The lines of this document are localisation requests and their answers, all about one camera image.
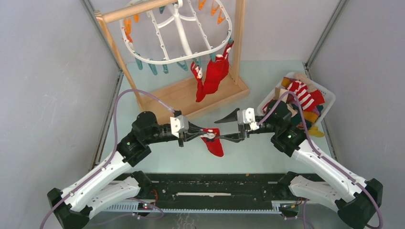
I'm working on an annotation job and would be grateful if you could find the red Santa sock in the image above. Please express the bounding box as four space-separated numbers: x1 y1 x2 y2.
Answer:
190 62 206 103
200 128 224 157
203 58 229 94
220 41 234 62

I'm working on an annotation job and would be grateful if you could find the red white striped sock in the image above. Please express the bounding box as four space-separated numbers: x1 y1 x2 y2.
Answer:
287 80 325 111

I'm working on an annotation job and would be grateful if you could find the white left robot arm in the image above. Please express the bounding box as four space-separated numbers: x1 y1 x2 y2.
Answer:
47 111 217 229

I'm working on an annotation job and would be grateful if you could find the wooden hanger stand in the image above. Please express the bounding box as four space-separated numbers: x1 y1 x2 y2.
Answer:
94 0 250 124

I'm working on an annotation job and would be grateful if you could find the pile of colourful socks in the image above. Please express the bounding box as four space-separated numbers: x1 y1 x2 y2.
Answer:
257 73 326 137

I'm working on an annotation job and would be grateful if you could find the white oval clip hanger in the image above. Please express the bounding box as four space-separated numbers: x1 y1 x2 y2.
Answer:
118 0 233 69

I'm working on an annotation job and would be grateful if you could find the white laundry basket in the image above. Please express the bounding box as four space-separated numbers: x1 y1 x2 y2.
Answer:
256 72 336 126

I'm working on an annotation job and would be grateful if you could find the orange clothespin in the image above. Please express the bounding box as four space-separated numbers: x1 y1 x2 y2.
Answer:
123 19 132 36
212 7 226 24
211 0 220 16

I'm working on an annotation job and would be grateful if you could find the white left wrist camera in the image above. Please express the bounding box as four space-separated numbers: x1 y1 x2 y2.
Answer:
170 115 189 138

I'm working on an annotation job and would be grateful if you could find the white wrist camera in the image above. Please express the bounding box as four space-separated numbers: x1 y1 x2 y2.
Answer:
170 115 189 138
237 108 259 130

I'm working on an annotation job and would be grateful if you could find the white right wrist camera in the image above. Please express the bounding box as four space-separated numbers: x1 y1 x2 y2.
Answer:
237 108 259 130

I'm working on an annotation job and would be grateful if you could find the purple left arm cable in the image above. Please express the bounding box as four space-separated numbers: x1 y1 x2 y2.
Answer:
39 89 176 229

